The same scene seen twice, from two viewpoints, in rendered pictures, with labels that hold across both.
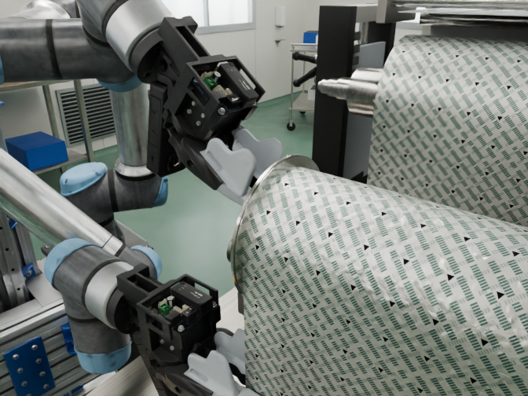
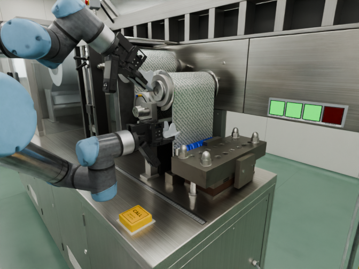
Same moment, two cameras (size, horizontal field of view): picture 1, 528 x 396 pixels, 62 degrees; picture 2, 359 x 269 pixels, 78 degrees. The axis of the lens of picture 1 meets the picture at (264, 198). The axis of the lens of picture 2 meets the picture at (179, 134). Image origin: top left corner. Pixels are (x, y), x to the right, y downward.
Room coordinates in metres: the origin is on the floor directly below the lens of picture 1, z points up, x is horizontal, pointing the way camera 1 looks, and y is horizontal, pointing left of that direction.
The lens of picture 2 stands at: (0.18, 0.79, 1.34)
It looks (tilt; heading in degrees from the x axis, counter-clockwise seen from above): 17 degrees down; 278
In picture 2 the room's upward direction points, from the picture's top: straight up
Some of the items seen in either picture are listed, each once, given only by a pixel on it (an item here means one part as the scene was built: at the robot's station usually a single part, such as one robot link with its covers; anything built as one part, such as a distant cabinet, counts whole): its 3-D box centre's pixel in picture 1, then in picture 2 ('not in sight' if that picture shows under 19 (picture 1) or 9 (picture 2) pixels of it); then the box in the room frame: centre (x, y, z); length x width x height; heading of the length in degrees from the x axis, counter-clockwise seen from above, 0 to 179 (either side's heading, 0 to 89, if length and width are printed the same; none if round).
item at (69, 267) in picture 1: (88, 275); (99, 150); (0.49, 0.24, 1.11); 0.11 x 0.08 x 0.09; 52
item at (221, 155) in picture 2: not in sight; (223, 155); (0.13, -0.03, 1.00); 0.40 x 0.16 x 0.06; 52
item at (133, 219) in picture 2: not in sight; (135, 218); (0.39, 0.27, 0.91); 0.07 x 0.07 x 0.02; 52
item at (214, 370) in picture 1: (222, 374); (172, 130); (0.32, 0.04, 1.12); 0.09 x 0.03 x 0.06; 51
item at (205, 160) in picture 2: not in sight; (205, 157); (0.19, 0.12, 1.05); 0.04 x 0.04 x 0.04
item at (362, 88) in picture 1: (378, 93); not in sight; (0.58, -0.15, 1.34); 0.06 x 0.06 x 0.06; 52
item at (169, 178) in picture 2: not in sight; (193, 167); (0.25, -0.08, 0.92); 0.28 x 0.04 x 0.04; 52
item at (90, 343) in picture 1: (105, 323); (98, 179); (0.51, 0.24, 1.01); 0.11 x 0.08 x 0.11; 174
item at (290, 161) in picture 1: (283, 229); (161, 90); (0.37, -0.02, 1.25); 0.15 x 0.01 x 0.15; 142
